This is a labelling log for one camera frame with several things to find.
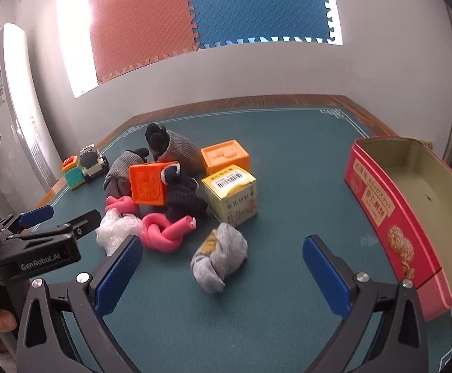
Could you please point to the grey ribbed rolled sock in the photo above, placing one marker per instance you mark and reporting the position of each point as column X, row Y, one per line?
column 119, row 171
column 179, row 149

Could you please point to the light grey sock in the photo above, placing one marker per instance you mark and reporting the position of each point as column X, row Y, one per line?
column 222, row 256

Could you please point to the red foam puzzle mat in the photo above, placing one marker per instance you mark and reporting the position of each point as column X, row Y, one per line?
column 140, row 27

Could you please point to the pink twisted foam rod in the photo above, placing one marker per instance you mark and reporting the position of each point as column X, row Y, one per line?
column 161, row 237
column 119, row 204

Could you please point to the navy blue sock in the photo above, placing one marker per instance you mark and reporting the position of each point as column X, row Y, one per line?
column 181, row 198

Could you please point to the clear plastic bag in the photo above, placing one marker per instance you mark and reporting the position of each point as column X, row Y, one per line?
column 113, row 231

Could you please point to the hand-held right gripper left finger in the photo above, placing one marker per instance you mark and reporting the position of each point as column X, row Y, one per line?
column 119, row 276

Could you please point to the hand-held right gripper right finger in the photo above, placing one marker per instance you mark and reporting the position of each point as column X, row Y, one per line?
column 327, row 279

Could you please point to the dark orange number cube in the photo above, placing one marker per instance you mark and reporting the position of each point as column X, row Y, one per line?
column 148, row 184

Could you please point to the green table mat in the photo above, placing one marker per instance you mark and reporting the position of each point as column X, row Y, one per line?
column 288, row 202

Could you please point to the teal yellow red toy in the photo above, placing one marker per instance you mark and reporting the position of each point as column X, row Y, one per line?
column 74, row 176

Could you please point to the white standing air conditioner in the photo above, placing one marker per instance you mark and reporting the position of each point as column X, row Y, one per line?
column 16, row 105

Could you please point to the red biscuit tin container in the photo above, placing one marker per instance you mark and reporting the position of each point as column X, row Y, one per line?
column 389, row 217

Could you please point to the blue foam puzzle mat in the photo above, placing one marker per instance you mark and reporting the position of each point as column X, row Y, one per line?
column 257, row 4

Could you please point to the light orange embossed cube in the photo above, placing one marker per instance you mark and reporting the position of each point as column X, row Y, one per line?
column 226, row 155

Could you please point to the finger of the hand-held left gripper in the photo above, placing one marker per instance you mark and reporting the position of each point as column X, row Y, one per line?
column 35, row 213
column 82, row 223

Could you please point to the yellow cardboard box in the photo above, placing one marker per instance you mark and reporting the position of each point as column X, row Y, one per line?
column 229, row 198

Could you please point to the white toy truck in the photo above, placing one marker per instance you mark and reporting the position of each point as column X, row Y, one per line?
column 91, row 163

